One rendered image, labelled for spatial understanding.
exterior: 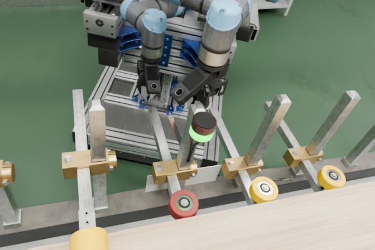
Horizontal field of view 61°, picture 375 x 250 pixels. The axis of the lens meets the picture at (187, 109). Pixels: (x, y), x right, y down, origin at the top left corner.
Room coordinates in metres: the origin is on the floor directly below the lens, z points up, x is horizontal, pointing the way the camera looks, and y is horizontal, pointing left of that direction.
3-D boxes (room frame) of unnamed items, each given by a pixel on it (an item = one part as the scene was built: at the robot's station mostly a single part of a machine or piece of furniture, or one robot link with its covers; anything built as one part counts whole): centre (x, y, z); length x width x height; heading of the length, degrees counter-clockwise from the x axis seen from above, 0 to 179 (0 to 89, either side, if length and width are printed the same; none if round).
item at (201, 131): (0.54, -0.05, 1.12); 0.06 x 0.06 x 0.02
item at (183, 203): (0.44, -0.05, 0.85); 0.08 x 0.08 x 0.11
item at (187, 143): (0.59, -0.03, 0.89); 0.04 x 0.04 x 0.48; 26
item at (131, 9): (0.97, 0.23, 1.12); 0.11 x 0.11 x 0.08; 50
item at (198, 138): (0.54, -0.05, 1.09); 0.06 x 0.06 x 0.02
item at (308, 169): (0.84, -0.42, 0.81); 0.44 x 0.03 x 0.04; 26
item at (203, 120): (0.55, -0.05, 1.02); 0.06 x 0.06 x 0.22; 26
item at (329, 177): (0.66, -0.50, 0.85); 0.08 x 0.08 x 0.11
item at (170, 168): (0.57, -0.01, 0.85); 0.14 x 0.06 x 0.05; 116
